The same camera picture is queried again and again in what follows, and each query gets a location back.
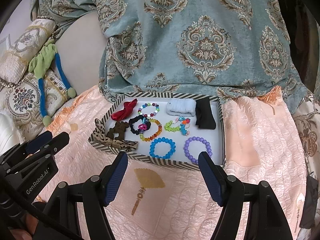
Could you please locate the leopard print hair bow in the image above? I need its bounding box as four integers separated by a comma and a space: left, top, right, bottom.
92, 119, 138, 152

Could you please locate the black scrunchie hair tie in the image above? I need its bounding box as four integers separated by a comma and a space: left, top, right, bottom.
128, 114, 152, 136

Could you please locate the red velvet bow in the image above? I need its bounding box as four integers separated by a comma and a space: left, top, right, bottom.
111, 99, 138, 121

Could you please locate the rainbow crystal bead bracelet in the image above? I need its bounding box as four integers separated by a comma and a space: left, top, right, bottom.
138, 117, 163, 142

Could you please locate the bright blue bead bracelet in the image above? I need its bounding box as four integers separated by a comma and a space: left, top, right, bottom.
149, 136, 177, 159

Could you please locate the colourful flower bead bracelet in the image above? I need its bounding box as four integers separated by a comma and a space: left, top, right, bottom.
164, 115, 192, 137

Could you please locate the multicolour round bead bracelet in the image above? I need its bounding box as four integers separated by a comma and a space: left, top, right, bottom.
137, 102, 161, 119

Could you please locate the purple bead bracelet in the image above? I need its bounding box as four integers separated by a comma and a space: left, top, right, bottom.
183, 136, 213, 164

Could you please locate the black velvet hair band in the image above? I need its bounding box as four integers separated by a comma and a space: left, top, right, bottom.
195, 97, 216, 130

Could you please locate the light blue fuzzy hair band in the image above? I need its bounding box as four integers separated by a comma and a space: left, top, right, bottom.
167, 99, 196, 117

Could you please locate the left hand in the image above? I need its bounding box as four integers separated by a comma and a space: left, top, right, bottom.
9, 212, 39, 240

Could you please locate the black cloth at edge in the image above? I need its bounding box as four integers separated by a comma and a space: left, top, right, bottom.
300, 176, 318, 229

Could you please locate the embroidered cream pillow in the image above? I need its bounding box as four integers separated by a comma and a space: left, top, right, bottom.
1, 70, 68, 140

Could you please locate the pink quilted bedspread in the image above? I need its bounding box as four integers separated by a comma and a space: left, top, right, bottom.
39, 87, 306, 239

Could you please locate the green blue plush toy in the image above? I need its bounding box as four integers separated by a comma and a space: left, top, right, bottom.
28, 38, 77, 127

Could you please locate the embroidered bolster cushion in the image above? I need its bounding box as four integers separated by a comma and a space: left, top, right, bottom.
0, 18, 56, 87

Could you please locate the striped white tray box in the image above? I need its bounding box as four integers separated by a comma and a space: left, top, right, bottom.
87, 91, 226, 172

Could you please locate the floral cream bedsheet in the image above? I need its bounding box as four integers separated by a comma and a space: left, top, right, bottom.
293, 91, 320, 181

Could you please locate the teal damask blanket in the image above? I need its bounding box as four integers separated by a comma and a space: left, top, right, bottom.
31, 0, 311, 113

